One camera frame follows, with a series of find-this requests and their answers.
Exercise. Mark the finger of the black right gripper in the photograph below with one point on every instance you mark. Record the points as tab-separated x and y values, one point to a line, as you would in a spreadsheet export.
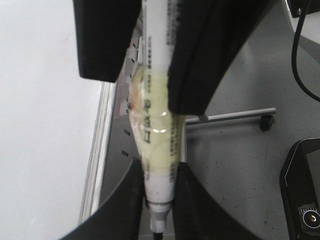
104	30
209	36

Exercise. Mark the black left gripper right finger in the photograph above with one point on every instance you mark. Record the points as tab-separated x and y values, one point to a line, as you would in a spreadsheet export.
197	216

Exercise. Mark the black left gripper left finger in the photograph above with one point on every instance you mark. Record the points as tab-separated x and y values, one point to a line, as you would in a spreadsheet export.
119	216

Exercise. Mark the white black-tip whiteboard marker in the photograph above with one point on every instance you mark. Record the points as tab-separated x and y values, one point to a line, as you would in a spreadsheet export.
157	131

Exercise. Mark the grey stand leg with caster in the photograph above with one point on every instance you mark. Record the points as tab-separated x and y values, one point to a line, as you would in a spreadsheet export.
266	115

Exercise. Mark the black device on floor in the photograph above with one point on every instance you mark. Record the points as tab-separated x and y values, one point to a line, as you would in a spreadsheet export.
300	190

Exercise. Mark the white whiteboard with aluminium frame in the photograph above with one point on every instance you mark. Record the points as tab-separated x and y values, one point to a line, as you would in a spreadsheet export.
53	123

